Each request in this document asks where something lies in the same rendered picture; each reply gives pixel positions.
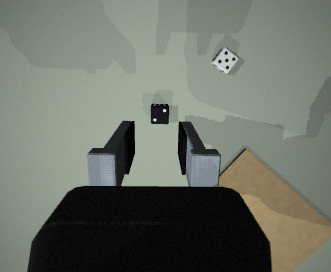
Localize tan mat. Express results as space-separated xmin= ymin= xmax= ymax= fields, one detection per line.
xmin=219 ymin=148 xmax=331 ymax=272

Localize grey die with black pips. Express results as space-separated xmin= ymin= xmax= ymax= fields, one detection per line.
xmin=211 ymin=47 xmax=239 ymax=73

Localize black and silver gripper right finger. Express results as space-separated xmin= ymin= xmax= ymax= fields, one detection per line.
xmin=178 ymin=122 xmax=221 ymax=187

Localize black die with white pips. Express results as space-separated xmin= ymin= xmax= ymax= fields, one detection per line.
xmin=151 ymin=104 xmax=169 ymax=124

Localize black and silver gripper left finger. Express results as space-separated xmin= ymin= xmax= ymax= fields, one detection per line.
xmin=87 ymin=121 xmax=135 ymax=186

